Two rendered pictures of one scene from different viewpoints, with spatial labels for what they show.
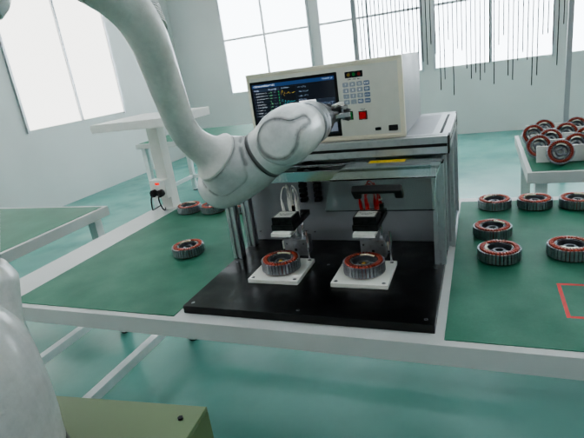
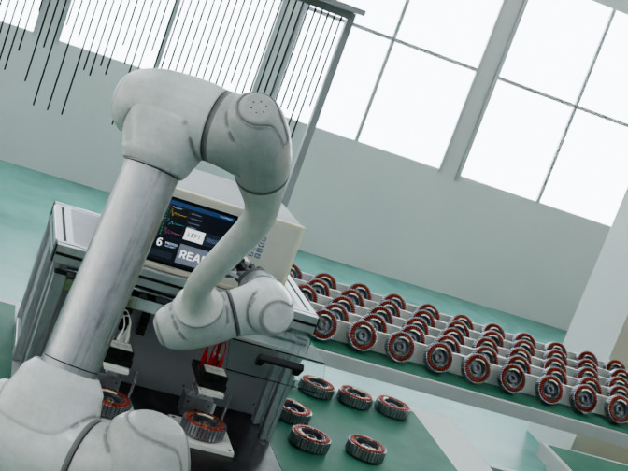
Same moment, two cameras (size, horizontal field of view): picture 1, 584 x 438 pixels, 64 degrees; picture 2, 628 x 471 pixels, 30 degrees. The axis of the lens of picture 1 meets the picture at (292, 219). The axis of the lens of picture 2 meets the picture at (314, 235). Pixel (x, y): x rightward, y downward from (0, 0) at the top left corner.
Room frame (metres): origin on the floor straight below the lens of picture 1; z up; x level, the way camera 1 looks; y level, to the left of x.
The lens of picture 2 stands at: (-0.98, 1.52, 1.82)
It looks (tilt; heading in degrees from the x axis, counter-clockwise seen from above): 10 degrees down; 320
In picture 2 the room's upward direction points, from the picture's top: 20 degrees clockwise
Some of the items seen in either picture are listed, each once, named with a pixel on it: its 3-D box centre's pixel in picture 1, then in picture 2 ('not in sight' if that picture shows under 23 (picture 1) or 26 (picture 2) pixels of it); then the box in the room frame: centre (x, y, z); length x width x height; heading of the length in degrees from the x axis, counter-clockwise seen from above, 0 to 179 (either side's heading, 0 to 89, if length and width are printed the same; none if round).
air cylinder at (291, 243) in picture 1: (298, 243); (104, 380); (1.37, -0.01, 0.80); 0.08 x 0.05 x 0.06; 67
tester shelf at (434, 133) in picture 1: (341, 137); (179, 264); (1.49, -0.19, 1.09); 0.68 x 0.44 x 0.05; 67
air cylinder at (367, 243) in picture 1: (374, 245); (195, 404); (1.28, -0.23, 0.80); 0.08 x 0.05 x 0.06; 67
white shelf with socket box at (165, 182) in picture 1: (162, 167); not in sight; (2.08, 0.54, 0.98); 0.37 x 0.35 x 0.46; 67
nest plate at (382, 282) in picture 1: (364, 273); (200, 435); (1.14, -0.17, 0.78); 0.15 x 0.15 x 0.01; 67
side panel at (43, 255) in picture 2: not in sight; (36, 287); (1.69, 0.08, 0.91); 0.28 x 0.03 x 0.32; 157
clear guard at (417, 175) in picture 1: (389, 178); (265, 346); (1.12, -0.25, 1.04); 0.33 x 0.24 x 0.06; 157
